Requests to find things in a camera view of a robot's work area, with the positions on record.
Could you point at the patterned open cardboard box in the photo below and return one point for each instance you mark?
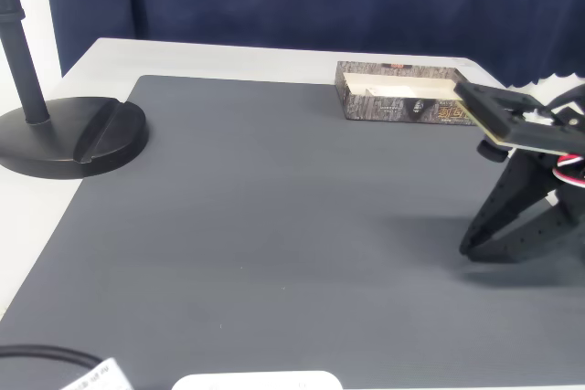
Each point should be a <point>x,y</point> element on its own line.
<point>379,109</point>

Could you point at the grey table mat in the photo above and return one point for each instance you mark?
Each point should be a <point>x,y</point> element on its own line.
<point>228,225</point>

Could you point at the white flat device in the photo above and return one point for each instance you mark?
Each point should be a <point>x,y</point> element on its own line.
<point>256,382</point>

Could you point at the white printed label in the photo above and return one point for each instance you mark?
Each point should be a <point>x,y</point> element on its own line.
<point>103,376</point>

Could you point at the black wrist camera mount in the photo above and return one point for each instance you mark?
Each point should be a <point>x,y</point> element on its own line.
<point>498,111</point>

